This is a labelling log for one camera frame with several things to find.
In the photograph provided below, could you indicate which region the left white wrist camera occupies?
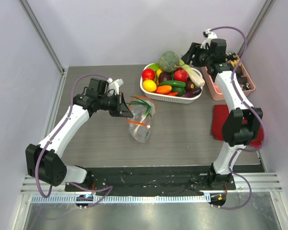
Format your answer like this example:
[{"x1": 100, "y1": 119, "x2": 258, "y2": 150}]
[{"x1": 107, "y1": 78, "x2": 124, "y2": 95}]

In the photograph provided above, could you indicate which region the purple eggplant toy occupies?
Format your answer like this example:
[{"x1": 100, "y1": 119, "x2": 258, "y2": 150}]
[{"x1": 182, "y1": 87, "x2": 202, "y2": 98}]

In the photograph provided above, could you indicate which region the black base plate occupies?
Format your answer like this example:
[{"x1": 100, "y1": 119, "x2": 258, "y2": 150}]
[{"x1": 64, "y1": 166, "x2": 236, "y2": 197}]

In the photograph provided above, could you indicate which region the yellow lemon toy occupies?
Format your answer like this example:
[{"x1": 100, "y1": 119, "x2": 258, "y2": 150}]
[{"x1": 142, "y1": 79, "x2": 157, "y2": 92}]

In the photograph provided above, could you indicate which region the red folded cloth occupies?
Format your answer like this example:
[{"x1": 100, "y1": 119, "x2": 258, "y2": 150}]
[{"x1": 211, "y1": 104, "x2": 264, "y2": 148}]

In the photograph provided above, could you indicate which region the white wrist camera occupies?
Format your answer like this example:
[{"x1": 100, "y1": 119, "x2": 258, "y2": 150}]
[
  {"x1": 107, "y1": 78, "x2": 124, "y2": 95},
  {"x1": 201, "y1": 29, "x2": 217, "y2": 49}
]

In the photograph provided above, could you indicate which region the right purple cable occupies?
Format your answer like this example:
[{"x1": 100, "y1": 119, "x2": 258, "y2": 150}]
[{"x1": 208, "y1": 26, "x2": 267, "y2": 209}]

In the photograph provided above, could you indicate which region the green lime toy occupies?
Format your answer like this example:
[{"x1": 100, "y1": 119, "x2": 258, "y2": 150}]
[{"x1": 147, "y1": 63, "x2": 160, "y2": 71}]

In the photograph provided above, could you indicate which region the white plastic basket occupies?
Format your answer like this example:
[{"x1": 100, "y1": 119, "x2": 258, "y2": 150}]
[{"x1": 140, "y1": 64, "x2": 203, "y2": 104}]

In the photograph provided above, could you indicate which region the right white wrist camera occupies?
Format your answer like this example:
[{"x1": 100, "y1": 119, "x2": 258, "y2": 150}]
[{"x1": 201, "y1": 29, "x2": 217, "y2": 49}]

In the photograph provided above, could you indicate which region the green cucumber toy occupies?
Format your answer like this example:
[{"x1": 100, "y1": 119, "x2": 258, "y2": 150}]
[{"x1": 158, "y1": 80, "x2": 186, "y2": 88}]

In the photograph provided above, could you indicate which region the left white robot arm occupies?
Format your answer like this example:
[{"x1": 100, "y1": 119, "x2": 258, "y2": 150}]
[{"x1": 25, "y1": 75, "x2": 133, "y2": 191}]

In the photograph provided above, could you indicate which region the white corn toy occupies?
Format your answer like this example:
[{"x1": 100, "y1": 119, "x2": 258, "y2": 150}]
[{"x1": 180, "y1": 59, "x2": 205, "y2": 87}]

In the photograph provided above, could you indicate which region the green onion toy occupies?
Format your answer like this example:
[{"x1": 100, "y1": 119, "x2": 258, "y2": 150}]
[{"x1": 128, "y1": 98, "x2": 153, "y2": 136}]

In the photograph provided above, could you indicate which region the orange carrot toy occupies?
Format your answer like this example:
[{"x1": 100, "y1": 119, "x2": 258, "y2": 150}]
[{"x1": 155, "y1": 85, "x2": 172, "y2": 94}]

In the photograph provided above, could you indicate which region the red apple toy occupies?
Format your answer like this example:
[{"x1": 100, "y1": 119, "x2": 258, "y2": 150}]
[{"x1": 142, "y1": 69, "x2": 156, "y2": 81}]

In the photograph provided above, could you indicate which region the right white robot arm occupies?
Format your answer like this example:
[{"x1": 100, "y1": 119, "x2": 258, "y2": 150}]
[{"x1": 182, "y1": 38, "x2": 263, "y2": 189}]

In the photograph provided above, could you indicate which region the green melon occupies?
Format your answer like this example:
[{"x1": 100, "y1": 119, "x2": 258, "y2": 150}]
[{"x1": 159, "y1": 51, "x2": 180, "y2": 72}]

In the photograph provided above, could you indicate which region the clear zip top bag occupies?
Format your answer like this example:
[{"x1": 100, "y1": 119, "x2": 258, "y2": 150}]
[{"x1": 126, "y1": 95, "x2": 157, "y2": 144}]

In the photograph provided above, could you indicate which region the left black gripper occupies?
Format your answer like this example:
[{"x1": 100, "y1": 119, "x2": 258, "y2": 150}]
[{"x1": 98, "y1": 92, "x2": 133, "y2": 117}]

